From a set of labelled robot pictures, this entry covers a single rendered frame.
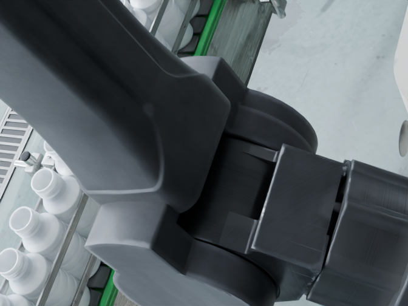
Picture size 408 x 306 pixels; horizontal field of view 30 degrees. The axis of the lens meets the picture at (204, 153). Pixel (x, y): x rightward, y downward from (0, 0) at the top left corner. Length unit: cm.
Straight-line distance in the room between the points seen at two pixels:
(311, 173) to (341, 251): 4
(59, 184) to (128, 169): 75
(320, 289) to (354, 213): 4
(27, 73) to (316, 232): 14
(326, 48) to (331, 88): 16
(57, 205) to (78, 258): 9
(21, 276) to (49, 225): 8
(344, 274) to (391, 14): 219
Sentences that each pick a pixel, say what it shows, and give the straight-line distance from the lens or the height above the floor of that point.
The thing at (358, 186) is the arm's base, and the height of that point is 160.
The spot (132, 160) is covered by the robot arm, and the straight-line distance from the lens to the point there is 31.
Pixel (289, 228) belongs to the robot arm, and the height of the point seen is 161.
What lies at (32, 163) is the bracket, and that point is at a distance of 119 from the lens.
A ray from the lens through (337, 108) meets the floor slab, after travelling 235.
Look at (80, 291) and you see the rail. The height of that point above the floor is 104.
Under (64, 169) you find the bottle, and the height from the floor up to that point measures 113.
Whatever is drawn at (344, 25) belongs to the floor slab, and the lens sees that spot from 253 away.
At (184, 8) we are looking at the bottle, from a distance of 130.
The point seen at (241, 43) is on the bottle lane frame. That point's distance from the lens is 140.
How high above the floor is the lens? 190
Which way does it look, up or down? 51 degrees down
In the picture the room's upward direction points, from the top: 40 degrees counter-clockwise
